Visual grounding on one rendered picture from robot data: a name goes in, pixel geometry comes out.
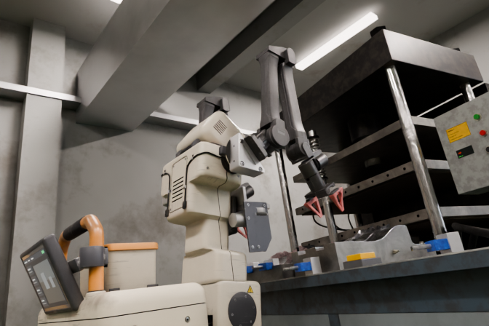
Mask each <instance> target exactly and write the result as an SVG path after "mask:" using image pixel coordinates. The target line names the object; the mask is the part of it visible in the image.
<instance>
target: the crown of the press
mask: <svg viewBox="0 0 489 326"><path fill-rule="evenodd" d="M370 35H371V39H369V40H368V41H366V42H365V43H364V44H363V45H362V46H361V47H360V48H358V49H357V50H356V51H355V52H353V53H352V54H351V55H350V56H348V57H347V58H346V59H345V60H344V61H342V62H341V63H340V64H338V65H337V66H336V67H335V68H334V69H333V70H331V71H330V72H329V73H328V74H326V75H325V76H324V77H322V78H321V79H320V80H319V81H318V82H317V83H316V84H314V85H313V86H312V87H310V88H309V89H308V90H306V91H305V92H304V93H303V94H302V95H301V96H300V97H298V98H297V99H298V106H299V110H300V114H301V121H302V124H303V128H304V130H305V132H306V137H307V138H308V137H309V134H308V132H309V131H311V130H316V133H317V135H318V136H319V144H320V146H319V147H321V149H320V150H322V152H329V153H338V152H339V151H340V150H341V149H345V148H348V147H349V146H352V145H353V144H355V143H357V142H359V141H361V140H362V139H364V138H366V137H368V136H370V135H372V134H373V133H375V132H377V131H379V130H382V129H383V128H384V127H387V126H389V125H390V124H393V123H394V122H396V121H398V120H399V117H398V115H397V110H396V108H395V105H394V101H393V98H392V95H391V91H390V88H389V84H388V81H387V78H386V74H385V71H384V69H385V67H387V66H389V65H395V66H396V69H397V73H398V76H399V80H400V82H401V85H402V89H403V92H404V94H405V99H406V101H407V105H408V108H409V111H410V115H411V116H419V115H421V114H422V113H424V112H426V111H428V110H430V109H432V108H434V107H436V106H438V105H440V104H441V103H444V102H445V101H447V100H449V99H451V98H454V97H455V96H457V95H459V94H461V93H462V92H461V89H460V85H462V84H464V83H467V82H468V83H470V84H471V87H472V88H473V87H475V86H477V85H478V84H480V83H482V82H484V80H483V78H482V75H481V73H480V70H479V68H478V66H477V63H476V60H475V59H474V55H470V54H467V53H465V52H461V51H460V49H459V48H454V49H450V48H447V47H443V46H440V45H437V44H432V43H430V42H427V41H423V40H420V39H415V38H413V37H409V36H406V35H402V34H400V33H395V32H392V31H388V30H387V29H386V26H385V25H384V26H378V27H375V28H374V29H373V30H372V31H371V32H370ZM365 166H366V169H367V170H373V169H377V168H379V167H382V166H384V163H383V159H382V158H381V157H378V158H372V159H368V160H367V161H365Z"/></svg>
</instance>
